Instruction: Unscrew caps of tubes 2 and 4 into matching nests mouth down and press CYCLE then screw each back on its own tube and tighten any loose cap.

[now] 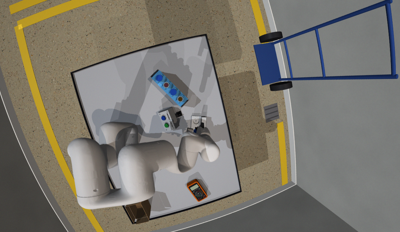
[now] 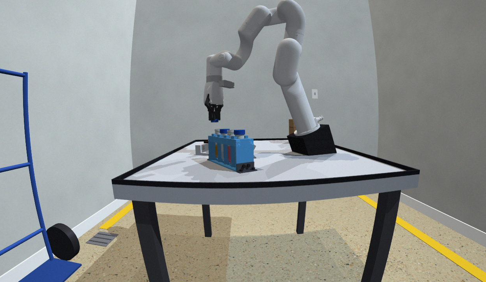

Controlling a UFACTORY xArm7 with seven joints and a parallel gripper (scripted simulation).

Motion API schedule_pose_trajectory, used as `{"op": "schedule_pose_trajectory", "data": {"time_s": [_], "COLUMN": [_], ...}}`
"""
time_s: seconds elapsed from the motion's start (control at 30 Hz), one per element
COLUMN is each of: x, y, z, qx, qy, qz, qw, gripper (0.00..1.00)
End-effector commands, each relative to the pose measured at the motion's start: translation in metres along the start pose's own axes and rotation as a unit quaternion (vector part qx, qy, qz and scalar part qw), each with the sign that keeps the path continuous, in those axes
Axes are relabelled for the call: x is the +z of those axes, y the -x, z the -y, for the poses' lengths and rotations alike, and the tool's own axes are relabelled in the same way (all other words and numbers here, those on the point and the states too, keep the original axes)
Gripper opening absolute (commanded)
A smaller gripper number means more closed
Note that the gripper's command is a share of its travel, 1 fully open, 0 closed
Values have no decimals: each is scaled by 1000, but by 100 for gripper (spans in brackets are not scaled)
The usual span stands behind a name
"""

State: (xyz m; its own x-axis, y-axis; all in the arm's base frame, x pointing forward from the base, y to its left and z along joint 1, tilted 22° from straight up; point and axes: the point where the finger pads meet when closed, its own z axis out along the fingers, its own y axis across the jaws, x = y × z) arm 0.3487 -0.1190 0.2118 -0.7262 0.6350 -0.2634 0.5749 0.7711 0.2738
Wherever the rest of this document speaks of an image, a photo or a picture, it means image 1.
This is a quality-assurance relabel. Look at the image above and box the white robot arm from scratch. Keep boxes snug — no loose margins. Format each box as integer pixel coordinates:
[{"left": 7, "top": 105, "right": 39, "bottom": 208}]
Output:
[{"left": 67, "top": 122, "right": 220, "bottom": 209}]

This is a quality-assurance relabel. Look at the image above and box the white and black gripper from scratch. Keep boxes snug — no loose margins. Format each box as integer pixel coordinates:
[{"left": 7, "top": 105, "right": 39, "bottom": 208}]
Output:
[{"left": 195, "top": 122, "right": 210, "bottom": 136}]

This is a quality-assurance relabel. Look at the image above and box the orange digital multimeter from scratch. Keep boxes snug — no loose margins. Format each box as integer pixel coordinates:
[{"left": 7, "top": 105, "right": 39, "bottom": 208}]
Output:
[{"left": 187, "top": 179, "right": 208, "bottom": 202}]

